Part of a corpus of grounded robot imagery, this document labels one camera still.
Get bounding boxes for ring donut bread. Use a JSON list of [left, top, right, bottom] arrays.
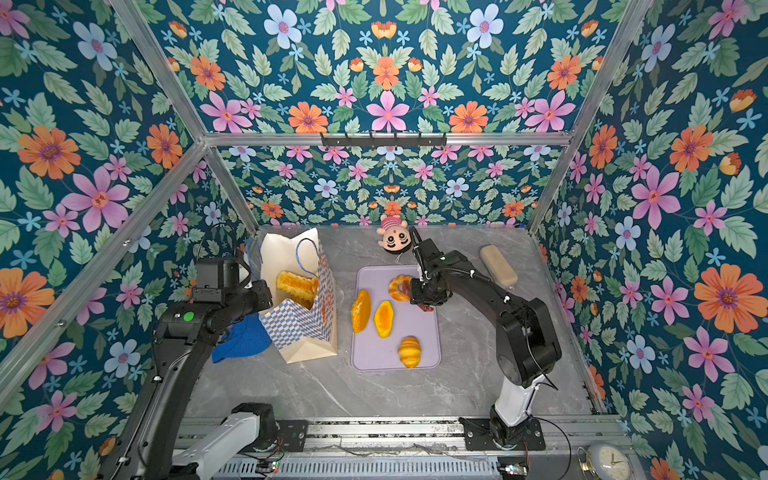
[[388, 275, 413, 302]]

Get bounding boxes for red silicone tongs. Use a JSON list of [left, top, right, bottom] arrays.
[[409, 277, 434, 312]]

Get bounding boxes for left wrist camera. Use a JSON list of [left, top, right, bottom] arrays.
[[191, 257, 251, 305]]

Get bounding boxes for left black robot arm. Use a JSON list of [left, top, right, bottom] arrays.
[[97, 280, 278, 479]]

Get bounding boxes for beige sponge block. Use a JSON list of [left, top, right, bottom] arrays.
[[479, 245, 519, 287]]

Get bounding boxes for yellow oval bread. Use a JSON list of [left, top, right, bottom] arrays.
[[374, 301, 394, 338]]

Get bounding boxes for checkered paper bag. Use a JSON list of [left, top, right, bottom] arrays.
[[251, 228, 338, 364]]

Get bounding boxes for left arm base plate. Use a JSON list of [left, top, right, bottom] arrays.
[[239, 420, 309, 455]]

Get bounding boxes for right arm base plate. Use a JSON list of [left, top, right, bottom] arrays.
[[459, 417, 546, 451]]

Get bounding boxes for lavender tray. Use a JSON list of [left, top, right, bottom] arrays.
[[351, 265, 441, 372]]

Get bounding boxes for square toast bread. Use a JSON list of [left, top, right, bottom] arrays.
[[276, 271, 319, 304]]

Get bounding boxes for black hook rail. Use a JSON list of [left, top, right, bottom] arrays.
[[320, 133, 448, 148]]

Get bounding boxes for cartoon face plush toy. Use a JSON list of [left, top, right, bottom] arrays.
[[377, 215, 412, 255]]

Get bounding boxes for analog clock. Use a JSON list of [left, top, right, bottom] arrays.
[[577, 442, 632, 480]]

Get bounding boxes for small croissant bread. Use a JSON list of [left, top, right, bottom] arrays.
[[398, 336, 422, 369]]

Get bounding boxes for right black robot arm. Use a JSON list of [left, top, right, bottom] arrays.
[[411, 245, 562, 449]]

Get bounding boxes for oval orange bread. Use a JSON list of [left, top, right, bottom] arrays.
[[350, 289, 371, 334]]

